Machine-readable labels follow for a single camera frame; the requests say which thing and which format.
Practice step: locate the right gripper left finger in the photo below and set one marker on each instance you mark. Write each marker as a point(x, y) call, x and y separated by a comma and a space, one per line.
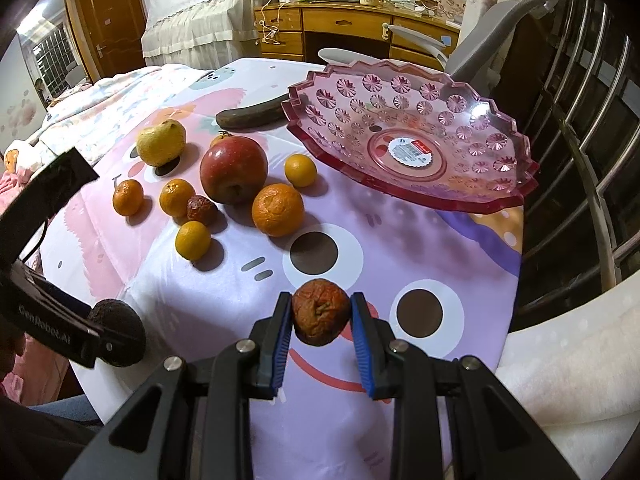
point(249, 369)

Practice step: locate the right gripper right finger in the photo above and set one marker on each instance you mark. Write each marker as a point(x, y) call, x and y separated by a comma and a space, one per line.
point(393, 369)

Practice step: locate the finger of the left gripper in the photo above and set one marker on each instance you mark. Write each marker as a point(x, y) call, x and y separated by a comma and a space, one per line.
point(65, 332)

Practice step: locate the dark avocado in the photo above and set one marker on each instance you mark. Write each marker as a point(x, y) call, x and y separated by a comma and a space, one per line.
point(122, 334)

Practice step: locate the wrinkled red fruit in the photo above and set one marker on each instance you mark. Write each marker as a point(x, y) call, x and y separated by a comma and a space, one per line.
point(321, 311)

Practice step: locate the small yellow orange front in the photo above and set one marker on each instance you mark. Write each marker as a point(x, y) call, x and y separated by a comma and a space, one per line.
point(193, 240)

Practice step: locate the small yellow orange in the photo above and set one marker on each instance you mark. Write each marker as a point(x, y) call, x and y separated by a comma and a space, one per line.
point(300, 171)
point(193, 240)

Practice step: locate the large wrinkled orange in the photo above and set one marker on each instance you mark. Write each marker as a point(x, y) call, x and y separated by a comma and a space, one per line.
point(278, 210)

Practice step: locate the yellow pear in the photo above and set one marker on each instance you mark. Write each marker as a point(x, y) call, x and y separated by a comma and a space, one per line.
point(162, 143)

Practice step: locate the red apple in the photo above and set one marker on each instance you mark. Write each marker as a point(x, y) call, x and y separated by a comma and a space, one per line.
point(233, 170)

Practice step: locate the small yellow orange back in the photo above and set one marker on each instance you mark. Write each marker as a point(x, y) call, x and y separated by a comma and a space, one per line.
point(300, 171)

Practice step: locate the blackened banana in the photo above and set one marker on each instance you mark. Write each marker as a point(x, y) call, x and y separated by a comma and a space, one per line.
point(253, 116)

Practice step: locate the mandarin with stem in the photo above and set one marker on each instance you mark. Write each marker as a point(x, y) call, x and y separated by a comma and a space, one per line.
point(223, 135)

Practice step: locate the pastel patterned blanket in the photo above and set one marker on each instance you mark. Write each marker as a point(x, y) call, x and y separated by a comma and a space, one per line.
point(93, 120)

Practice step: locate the red lychee centre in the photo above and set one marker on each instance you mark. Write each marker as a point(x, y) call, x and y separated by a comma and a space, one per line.
point(201, 209)

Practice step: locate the cartoon printed tablecloth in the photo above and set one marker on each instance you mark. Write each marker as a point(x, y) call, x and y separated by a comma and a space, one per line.
point(446, 281)

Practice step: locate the white floral curtain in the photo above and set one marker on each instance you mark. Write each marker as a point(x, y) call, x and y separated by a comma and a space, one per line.
point(578, 376)

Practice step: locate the wooden door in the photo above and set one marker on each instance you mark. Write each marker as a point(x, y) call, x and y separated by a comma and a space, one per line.
point(113, 30)

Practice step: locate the pink glass fruit bowl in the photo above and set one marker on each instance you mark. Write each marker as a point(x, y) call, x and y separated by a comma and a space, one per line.
point(412, 133)

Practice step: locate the lace covered piano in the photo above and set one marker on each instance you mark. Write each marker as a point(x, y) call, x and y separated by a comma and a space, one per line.
point(199, 33)

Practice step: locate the grey office chair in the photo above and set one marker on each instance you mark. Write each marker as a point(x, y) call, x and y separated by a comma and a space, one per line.
point(464, 38)

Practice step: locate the metal window bars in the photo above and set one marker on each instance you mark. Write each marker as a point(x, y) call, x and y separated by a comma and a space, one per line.
point(571, 81)

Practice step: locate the wooden desk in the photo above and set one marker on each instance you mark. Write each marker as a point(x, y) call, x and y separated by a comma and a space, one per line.
point(298, 31)

